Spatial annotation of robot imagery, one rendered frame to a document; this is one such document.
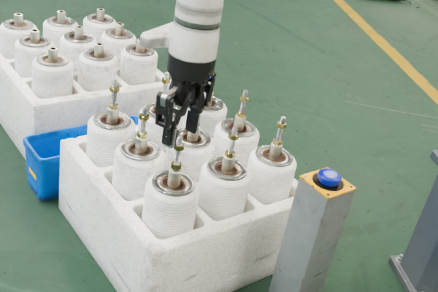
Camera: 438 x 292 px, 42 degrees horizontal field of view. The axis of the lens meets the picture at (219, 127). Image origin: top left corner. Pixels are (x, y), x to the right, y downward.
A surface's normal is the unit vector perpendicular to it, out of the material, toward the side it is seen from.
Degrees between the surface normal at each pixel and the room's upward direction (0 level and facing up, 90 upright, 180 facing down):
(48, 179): 92
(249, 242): 90
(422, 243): 90
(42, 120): 90
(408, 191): 0
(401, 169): 0
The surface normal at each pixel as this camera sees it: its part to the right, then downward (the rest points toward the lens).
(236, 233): 0.58, 0.48
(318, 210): -0.80, 0.18
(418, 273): -0.98, -0.07
